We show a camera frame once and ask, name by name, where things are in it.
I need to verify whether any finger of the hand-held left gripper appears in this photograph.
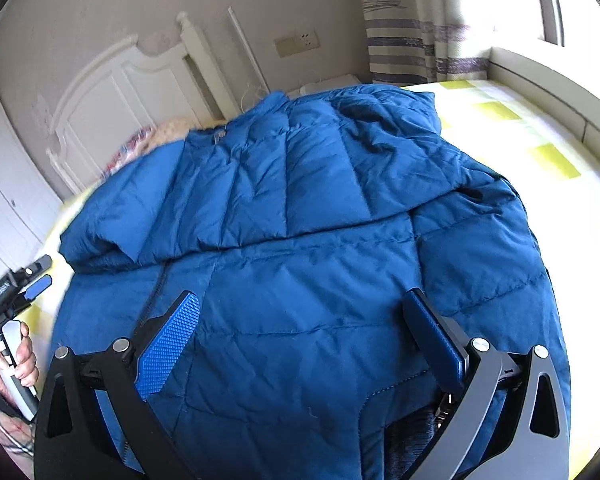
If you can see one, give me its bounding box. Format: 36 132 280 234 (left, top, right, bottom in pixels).
10 254 54 282
22 274 55 303

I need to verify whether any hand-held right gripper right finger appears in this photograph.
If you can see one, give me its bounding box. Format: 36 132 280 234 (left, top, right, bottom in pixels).
402 287 573 480

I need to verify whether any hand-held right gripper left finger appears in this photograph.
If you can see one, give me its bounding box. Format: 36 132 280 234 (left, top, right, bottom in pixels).
34 290 201 480

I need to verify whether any blue down jacket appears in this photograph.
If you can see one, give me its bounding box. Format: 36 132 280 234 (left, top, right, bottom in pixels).
50 85 573 480

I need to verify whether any person's left hand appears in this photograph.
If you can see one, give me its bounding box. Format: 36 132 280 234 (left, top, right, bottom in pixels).
0 322 40 407

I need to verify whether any white wardrobe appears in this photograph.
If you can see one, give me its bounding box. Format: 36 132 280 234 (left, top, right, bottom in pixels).
0 92 63 281

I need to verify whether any pink patterned pillow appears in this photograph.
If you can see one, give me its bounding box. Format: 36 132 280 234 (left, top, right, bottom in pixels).
100 115 216 181

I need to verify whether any white wooden headboard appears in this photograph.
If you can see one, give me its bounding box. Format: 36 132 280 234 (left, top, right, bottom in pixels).
45 12 241 196

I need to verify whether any yellow checked bedsheet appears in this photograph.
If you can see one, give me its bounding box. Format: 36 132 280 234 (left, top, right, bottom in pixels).
10 79 600 476

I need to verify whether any white window ledge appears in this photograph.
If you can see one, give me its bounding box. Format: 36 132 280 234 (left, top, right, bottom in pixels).
487 45 600 181

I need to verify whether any striped curtain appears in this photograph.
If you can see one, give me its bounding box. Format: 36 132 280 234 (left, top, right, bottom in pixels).
350 0 496 86

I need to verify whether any white wall rod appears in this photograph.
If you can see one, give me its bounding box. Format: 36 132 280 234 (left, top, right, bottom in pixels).
227 6 271 96

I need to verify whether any beige wall socket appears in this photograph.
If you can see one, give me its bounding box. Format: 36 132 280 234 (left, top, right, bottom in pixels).
272 27 321 58

